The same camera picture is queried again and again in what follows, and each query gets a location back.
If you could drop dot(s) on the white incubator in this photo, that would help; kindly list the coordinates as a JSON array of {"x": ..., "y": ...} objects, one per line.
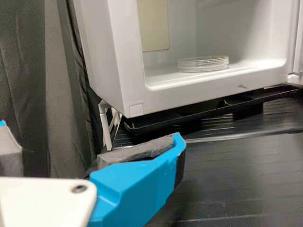
[{"x": 109, "y": 59}]

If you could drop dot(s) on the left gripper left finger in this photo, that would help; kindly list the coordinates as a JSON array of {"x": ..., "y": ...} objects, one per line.
[{"x": 9, "y": 156}]

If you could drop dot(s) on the petri dish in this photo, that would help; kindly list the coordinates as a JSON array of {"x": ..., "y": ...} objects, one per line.
[{"x": 203, "y": 65}]

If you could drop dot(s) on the black tray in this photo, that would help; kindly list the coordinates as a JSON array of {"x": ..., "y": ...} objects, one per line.
[{"x": 165, "y": 123}]

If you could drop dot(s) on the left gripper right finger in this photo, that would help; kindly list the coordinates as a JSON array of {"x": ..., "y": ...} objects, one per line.
[{"x": 137, "y": 184}]

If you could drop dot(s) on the black platform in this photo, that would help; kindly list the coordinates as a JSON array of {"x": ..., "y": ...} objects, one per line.
[{"x": 236, "y": 177}]

